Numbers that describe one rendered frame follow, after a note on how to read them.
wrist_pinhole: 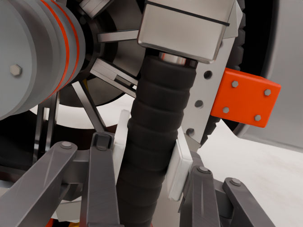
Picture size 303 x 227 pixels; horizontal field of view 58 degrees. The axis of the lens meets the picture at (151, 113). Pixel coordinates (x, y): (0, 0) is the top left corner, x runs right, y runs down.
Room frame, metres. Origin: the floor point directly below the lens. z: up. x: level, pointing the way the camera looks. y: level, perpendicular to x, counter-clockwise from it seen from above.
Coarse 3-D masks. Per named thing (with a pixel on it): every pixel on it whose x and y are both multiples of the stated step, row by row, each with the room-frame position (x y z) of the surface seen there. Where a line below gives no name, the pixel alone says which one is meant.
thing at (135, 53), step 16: (80, 0) 0.63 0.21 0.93; (128, 0) 0.63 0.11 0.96; (112, 16) 0.63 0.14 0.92; (128, 16) 0.64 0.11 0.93; (112, 48) 0.63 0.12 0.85; (128, 48) 0.64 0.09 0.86; (144, 48) 0.64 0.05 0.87; (128, 64) 0.64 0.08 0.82; (96, 80) 0.63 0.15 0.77; (64, 96) 0.63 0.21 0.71; (96, 96) 0.63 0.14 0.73; (112, 96) 0.64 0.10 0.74
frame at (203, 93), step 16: (240, 16) 0.39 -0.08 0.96; (224, 48) 0.39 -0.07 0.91; (192, 64) 0.43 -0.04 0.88; (208, 64) 0.39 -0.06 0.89; (224, 64) 0.39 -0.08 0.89; (208, 80) 0.39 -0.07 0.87; (192, 96) 0.39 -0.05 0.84; (208, 96) 0.39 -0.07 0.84; (192, 112) 0.39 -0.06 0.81; (208, 112) 0.39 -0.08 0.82; (192, 128) 0.44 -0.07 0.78; (192, 144) 0.39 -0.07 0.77; (0, 176) 0.41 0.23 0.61; (16, 176) 0.41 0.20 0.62; (0, 192) 0.37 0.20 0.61; (80, 192) 0.39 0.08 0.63; (64, 208) 0.38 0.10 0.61; (80, 208) 0.38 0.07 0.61
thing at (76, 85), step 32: (96, 0) 0.48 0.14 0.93; (96, 32) 0.48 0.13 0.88; (128, 32) 0.49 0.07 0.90; (96, 64) 0.48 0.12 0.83; (0, 128) 0.53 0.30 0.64; (32, 128) 0.60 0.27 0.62; (64, 128) 0.67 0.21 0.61; (96, 128) 0.48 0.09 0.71; (0, 160) 0.45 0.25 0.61; (32, 160) 0.47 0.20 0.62
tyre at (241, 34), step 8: (240, 0) 0.48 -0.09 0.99; (240, 8) 0.48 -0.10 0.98; (240, 24) 0.48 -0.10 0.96; (240, 32) 0.48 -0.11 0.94; (240, 40) 0.48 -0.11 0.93; (232, 48) 0.48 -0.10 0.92; (240, 48) 0.49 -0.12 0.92; (232, 56) 0.48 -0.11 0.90; (240, 56) 0.49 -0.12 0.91; (232, 64) 0.48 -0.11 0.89; (208, 120) 0.48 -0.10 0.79; (216, 120) 0.48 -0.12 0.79; (208, 128) 0.48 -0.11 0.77
